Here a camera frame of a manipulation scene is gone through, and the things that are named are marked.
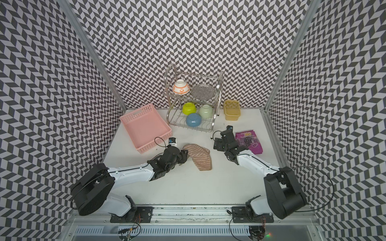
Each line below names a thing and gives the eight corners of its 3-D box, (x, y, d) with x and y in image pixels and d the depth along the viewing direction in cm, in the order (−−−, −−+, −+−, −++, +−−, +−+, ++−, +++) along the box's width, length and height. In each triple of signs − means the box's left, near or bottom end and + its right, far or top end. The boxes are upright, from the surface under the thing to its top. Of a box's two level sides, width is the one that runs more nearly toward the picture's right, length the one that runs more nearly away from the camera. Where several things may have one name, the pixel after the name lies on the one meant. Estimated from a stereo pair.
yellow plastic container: (224, 120, 115) (225, 113, 109) (222, 106, 125) (223, 99, 119) (240, 120, 115) (242, 113, 109) (237, 106, 125) (238, 99, 119)
